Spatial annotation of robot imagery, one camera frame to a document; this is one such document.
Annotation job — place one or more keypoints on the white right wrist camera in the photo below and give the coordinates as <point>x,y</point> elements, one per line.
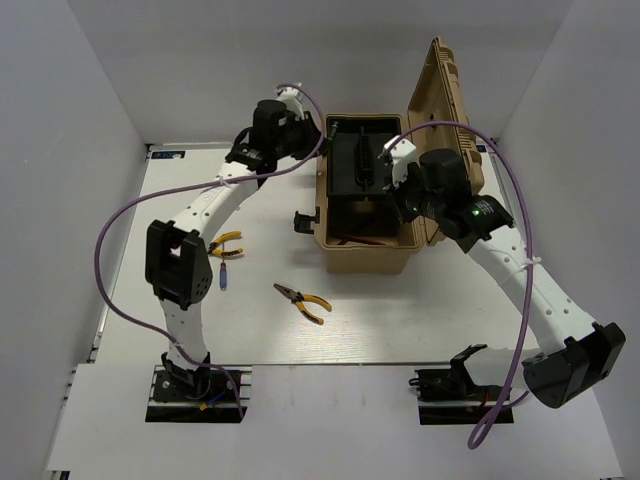
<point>398,153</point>

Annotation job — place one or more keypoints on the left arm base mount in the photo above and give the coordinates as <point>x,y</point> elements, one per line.
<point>173,402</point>

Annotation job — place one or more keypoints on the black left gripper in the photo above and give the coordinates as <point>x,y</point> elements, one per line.
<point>309,129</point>

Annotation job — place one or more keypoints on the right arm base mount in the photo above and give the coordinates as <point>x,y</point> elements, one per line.
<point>448,397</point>

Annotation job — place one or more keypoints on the black toolbox tray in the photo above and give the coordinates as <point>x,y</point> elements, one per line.
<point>354,169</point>

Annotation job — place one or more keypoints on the blue label sticker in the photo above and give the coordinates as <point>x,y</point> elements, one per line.
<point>161,155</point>

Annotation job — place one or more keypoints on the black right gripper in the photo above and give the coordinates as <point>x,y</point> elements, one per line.
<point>414,176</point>

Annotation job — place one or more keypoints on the black front toolbox latch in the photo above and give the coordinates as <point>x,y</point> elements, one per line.
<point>305,224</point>

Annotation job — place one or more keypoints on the brown hex key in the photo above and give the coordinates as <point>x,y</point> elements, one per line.
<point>344,239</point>

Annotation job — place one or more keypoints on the blue red handled screwdriver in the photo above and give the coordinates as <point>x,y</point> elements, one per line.
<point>223,277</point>

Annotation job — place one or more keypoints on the large yellow handled pliers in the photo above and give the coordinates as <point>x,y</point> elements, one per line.
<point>299,300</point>

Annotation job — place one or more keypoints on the green black precision screwdriver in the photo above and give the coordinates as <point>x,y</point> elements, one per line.
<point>333,130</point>

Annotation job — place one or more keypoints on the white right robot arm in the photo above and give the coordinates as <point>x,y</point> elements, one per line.
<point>576,351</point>

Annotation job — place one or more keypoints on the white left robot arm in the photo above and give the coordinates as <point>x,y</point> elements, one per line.
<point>177,262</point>

